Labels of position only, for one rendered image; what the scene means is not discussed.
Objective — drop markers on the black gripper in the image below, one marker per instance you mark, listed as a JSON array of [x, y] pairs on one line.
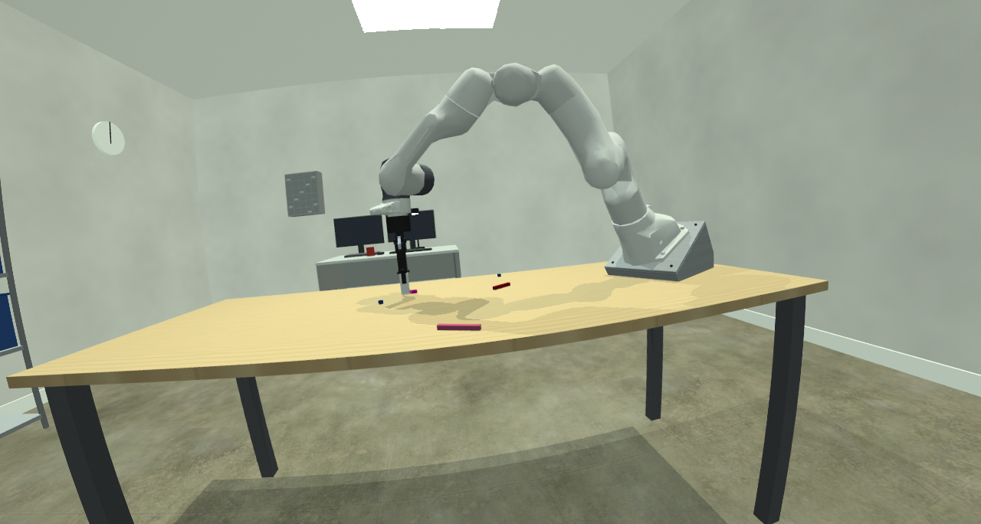
[[397, 225]]

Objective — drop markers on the pink rod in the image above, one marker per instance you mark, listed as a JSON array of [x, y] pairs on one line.
[[468, 327]]

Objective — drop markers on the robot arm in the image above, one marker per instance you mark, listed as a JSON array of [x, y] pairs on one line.
[[645, 236]]

